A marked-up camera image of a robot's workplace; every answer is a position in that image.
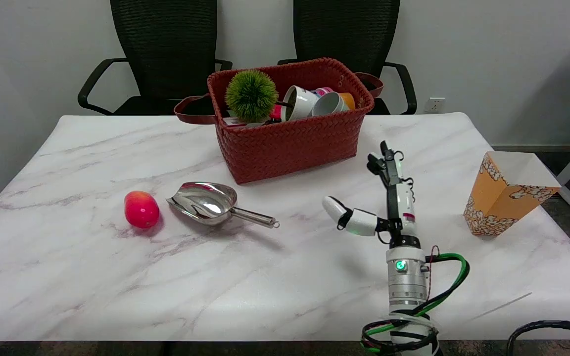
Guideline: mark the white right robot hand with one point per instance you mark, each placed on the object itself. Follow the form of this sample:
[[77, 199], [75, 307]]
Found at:
[[406, 207]]

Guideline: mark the orange popcorn box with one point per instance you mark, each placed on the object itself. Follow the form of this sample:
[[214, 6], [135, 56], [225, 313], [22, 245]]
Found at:
[[495, 202]]

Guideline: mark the orange paper cup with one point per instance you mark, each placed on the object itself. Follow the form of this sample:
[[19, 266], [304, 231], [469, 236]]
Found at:
[[349, 100]]

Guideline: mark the grey white paper cup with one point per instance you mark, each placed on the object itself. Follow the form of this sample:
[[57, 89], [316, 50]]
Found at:
[[329, 104]]

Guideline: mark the red woven basket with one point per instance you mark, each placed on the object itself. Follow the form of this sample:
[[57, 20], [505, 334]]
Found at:
[[290, 143]]

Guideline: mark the pink rimmed cup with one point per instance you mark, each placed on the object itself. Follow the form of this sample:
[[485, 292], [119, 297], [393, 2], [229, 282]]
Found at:
[[323, 91]]

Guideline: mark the white mug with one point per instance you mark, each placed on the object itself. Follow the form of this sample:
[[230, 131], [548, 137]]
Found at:
[[301, 101]]

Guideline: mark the black mesh office chair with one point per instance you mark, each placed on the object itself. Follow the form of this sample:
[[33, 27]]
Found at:
[[166, 49], [349, 34]]

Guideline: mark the green spiky ball plant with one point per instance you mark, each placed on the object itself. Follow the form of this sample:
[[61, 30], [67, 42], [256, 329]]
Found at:
[[251, 95]]

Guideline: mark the shiny metal scoop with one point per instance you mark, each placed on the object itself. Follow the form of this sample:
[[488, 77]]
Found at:
[[206, 202]]

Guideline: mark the red pink mango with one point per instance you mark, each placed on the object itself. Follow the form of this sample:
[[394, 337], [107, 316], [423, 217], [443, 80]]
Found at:
[[141, 209]]

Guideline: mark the white wall outlet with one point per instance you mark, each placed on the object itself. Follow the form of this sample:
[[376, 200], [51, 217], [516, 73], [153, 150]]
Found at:
[[434, 105]]

